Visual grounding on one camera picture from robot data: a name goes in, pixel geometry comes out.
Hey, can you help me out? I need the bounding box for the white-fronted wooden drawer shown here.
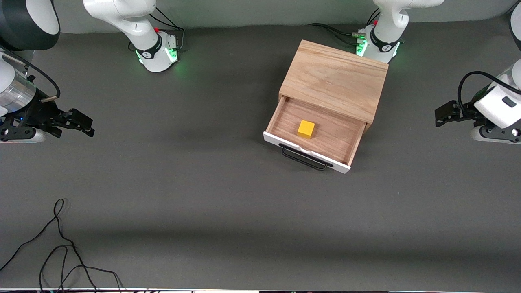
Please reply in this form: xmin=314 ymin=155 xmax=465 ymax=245
xmin=263 ymin=96 xmax=367 ymax=174

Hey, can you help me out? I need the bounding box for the yellow cube block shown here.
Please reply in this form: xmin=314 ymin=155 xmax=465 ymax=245
xmin=297 ymin=120 xmax=316 ymax=140

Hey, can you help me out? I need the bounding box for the black metal drawer handle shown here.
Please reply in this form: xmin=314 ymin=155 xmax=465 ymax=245
xmin=279 ymin=143 xmax=333 ymax=171

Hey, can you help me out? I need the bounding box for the wooden drawer cabinet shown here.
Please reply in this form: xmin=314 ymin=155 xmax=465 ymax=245
xmin=278 ymin=39 xmax=389 ymax=135

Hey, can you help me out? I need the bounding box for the dark grey table mat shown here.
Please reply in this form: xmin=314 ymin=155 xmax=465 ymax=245
xmin=0 ymin=12 xmax=521 ymax=291

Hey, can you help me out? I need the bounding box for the black cable with tan tag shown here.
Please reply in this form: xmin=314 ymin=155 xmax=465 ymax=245
xmin=0 ymin=49 xmax=61 ymax=103

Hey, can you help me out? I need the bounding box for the thin black loose cable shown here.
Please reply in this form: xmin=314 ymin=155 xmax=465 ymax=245
xmin=0 ymin=198 xmax=123 ymax=293

